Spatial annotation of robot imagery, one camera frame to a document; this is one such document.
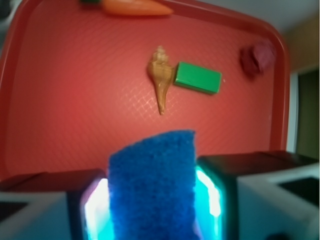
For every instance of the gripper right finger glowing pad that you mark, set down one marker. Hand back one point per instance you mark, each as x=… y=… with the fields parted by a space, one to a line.
x=271 y=195

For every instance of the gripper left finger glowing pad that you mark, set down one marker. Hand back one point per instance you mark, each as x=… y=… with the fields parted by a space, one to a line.
x=68 y=205

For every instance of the blue sponge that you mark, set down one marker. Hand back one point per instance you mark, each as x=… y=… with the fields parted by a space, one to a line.
x=151 y=186

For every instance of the red plastic tray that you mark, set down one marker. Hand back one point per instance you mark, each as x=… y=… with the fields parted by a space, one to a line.
x=74 y=86

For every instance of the crumpled red paper ball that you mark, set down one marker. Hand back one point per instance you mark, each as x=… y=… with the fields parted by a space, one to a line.
x=255 y=59

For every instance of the green rectangular block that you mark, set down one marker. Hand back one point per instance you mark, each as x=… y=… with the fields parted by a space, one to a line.
x=197 y=78

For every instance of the tan spiral seashell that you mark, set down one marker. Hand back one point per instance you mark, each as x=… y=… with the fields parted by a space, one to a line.
x=162 y=76

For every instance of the orange toy carrot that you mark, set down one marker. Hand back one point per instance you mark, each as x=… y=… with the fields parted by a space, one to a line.
x=132 y=7

